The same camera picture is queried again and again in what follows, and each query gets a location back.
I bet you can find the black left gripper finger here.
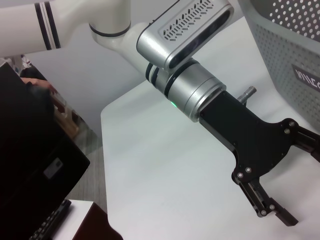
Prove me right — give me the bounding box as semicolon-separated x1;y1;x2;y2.
291;125;320;164
231;178;300;228

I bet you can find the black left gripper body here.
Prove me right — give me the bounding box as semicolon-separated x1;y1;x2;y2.
198;89;300;185

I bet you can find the grey-green perforated storage bin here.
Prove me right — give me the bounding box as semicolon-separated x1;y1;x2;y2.
237;0;320;131

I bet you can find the left gripper silver connector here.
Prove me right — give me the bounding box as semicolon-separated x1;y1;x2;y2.
237;86;258;103

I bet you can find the dark brown box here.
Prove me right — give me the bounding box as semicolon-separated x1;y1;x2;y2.
73;203;125;240

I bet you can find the wooden stand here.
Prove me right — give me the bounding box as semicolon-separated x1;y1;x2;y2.
49;92;80;138

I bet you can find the black keyboard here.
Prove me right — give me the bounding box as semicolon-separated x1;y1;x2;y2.
28;199;72;240

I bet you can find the black monitor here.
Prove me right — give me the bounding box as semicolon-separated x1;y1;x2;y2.
0;62;91;240

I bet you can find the person in background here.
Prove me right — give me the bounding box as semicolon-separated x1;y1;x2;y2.
19;68;58;97

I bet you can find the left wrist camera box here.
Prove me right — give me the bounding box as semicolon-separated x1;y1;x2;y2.
136;0;235;71

